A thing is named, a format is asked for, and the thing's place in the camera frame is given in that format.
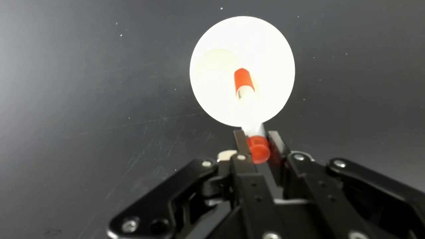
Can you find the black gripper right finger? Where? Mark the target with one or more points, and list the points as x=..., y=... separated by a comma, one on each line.
x=346, y=190

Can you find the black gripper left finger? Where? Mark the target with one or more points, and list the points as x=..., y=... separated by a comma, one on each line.
x=253, y=194

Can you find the red marker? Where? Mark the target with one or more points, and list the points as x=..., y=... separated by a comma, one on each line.
x=258, y=148

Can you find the white paper cup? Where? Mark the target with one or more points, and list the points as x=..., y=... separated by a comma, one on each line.
x=221, y=67

